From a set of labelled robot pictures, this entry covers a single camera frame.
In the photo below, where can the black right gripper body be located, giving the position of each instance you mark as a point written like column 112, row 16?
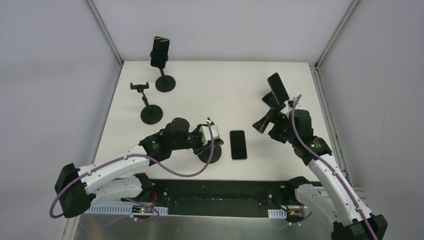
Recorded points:
column 276, row 120

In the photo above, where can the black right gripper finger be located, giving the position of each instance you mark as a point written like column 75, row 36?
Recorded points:
column 261, row 125
column 273, row 113

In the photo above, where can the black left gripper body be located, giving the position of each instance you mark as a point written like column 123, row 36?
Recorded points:
column 205, row 147

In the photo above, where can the purple phone with black screen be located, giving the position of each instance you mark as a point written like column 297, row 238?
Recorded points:
column 238, row 145

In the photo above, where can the black round-base phone stand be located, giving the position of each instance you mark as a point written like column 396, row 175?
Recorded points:
column 151, row 114

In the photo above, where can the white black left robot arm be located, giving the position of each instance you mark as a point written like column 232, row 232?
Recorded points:
column 78, row 188

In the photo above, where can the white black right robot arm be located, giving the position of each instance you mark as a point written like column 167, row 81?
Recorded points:
column 343, row 211

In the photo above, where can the black folding phone stand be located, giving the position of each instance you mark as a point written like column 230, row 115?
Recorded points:
column 270, row 100

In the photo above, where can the purple phone on folding stand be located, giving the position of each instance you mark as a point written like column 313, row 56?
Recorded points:
column 277, row 88

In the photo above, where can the black phone back left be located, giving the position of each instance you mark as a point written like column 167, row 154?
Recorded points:
column 159, row 54

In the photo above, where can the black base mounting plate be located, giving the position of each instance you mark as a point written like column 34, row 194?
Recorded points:
column 220, row 198

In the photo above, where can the right controller board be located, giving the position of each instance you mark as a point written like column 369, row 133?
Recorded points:
column 281, row 214

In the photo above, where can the controller board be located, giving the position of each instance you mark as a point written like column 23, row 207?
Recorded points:
column 120, row 209
column 281, row 214

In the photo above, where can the left controller board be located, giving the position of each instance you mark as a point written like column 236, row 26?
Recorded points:
column 120, row 209

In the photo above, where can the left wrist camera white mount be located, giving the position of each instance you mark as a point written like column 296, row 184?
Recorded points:
column 209, row 132

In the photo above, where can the front aluminium frame rail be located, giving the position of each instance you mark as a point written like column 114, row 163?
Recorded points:
column 188, row 227

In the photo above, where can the aluminium table edge rail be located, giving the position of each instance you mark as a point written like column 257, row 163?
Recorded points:
column 118, row 65

